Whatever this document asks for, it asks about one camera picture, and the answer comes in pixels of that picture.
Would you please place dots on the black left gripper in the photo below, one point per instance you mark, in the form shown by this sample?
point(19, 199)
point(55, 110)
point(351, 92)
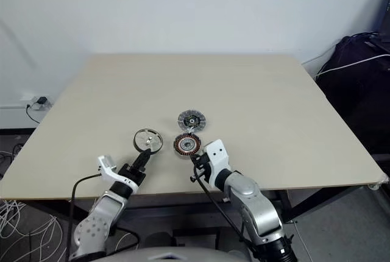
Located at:
point(134, 176)

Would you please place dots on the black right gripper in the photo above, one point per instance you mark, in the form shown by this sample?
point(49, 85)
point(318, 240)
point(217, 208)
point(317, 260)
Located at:
point(203, 167)

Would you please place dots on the motor housing with copper windings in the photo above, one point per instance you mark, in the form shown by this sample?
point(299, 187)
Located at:
point(187, 144)

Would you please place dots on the silver spoked rotor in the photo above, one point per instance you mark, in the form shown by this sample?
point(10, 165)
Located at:
point(149, 140)

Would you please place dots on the grey round motor lid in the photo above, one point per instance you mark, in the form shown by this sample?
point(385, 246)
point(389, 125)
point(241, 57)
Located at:
point(192, 119)

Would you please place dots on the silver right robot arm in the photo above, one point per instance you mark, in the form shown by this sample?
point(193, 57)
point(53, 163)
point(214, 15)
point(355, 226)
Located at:
point(253, 195)

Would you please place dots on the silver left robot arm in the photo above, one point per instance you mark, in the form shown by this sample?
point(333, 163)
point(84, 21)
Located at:
point(97, 213)

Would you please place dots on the small white tag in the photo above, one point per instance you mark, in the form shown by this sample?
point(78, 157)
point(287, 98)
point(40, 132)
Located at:
point(226, 200)

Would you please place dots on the silver robot torso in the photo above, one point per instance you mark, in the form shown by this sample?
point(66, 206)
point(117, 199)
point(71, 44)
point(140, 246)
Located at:
point(182, 253)

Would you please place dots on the black power adapter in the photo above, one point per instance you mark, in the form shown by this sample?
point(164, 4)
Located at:
point(42, 100)

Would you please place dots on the black bag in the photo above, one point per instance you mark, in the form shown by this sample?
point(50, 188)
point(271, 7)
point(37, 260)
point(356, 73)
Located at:
point(350, 97)

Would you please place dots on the white table caster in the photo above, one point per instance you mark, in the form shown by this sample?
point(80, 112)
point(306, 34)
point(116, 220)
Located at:
point(374, 186)

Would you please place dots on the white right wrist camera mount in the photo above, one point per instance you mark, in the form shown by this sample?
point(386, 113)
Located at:
point(216, 156)

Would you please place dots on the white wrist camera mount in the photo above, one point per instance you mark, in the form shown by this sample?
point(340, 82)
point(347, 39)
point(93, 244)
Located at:
point(107, 174)
point(216, 156)

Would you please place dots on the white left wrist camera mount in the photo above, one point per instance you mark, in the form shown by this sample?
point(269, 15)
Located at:
point(107, 174)

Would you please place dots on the black table frame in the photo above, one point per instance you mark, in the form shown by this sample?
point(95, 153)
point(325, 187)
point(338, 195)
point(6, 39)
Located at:
point(158, 207)

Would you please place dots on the white wall power socket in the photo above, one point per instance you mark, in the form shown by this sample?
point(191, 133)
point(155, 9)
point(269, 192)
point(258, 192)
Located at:
point(32, 103)

